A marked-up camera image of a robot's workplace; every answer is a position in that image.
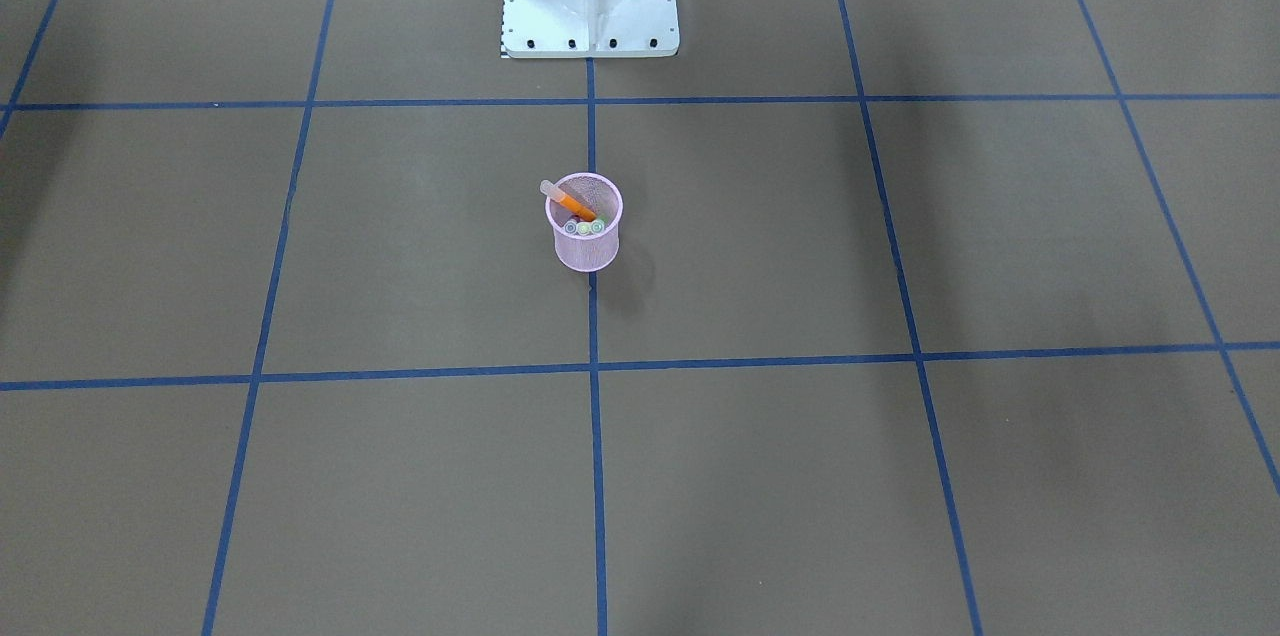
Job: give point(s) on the orange highlighter pen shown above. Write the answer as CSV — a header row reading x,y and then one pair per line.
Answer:
x,y
558,196

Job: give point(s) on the pink mesh pen holder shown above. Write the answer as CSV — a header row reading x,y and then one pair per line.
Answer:
x,y
592,252

